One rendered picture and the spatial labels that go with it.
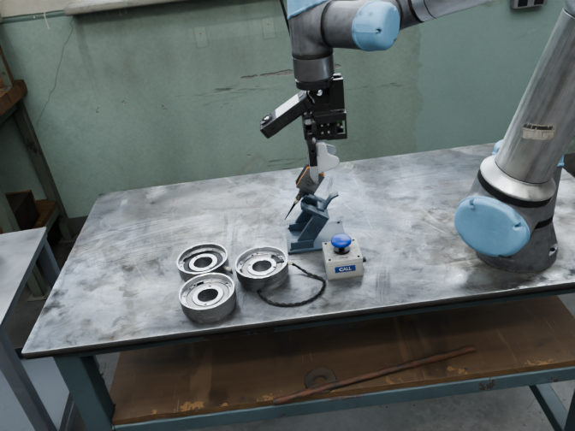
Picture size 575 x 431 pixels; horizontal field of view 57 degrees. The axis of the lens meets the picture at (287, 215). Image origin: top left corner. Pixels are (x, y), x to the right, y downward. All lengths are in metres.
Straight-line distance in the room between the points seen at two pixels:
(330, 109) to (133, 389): 0.75
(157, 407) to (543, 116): 0.92
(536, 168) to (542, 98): 0.11
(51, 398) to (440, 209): 1.29
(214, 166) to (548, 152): 2.09
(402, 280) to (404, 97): 1.75
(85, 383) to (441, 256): 0.75
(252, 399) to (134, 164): 1.81
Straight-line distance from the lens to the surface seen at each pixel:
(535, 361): 1.28
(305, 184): 1.08
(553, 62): 0.79
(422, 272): 1.06
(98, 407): 1.21
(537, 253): 1.08
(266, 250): 1.09
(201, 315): 0.98
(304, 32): 0.95
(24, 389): 1.53
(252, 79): 2.57
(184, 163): 2.74
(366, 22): 0.89
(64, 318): 1.13
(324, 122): 1.01
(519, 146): 0.84
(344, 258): 1.02
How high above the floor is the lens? 1.45
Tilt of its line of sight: 31 degrees down
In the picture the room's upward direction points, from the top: 7 degrees counter-clockwise
